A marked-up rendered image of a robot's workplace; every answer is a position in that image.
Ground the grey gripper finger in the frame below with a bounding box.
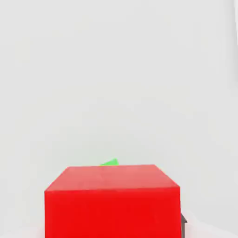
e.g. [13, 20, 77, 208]
[180, 209, 211, 238]

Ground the small red cube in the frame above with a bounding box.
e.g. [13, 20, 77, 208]
[44, 164, 182, 238]

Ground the small green cube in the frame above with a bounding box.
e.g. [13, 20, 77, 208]
[99, 158, 119, 166]

